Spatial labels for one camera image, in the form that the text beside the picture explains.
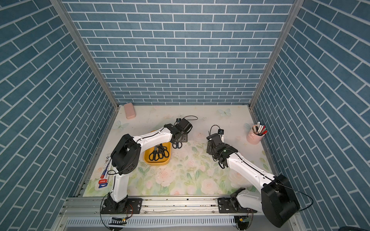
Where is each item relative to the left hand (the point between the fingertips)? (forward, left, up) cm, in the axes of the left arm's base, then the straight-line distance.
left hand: (185, 138), depth 95 cm
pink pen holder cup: (-1, -45, +3) cm, 45 cm away
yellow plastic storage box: (-15, +15, -4) cm, 22 cm away
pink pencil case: (+30, +47, -6) cm, 56 cm away
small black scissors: (-7, +15, -4) cm, 17 cm away
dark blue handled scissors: (-2, +5, -4) cm, 7 cm away
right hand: (-8, -19, +4) cm, 21 cm away
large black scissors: (-10, +20, -4) cm, 22 cm away
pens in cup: (+4, -49, +6) cm, 50 cm away
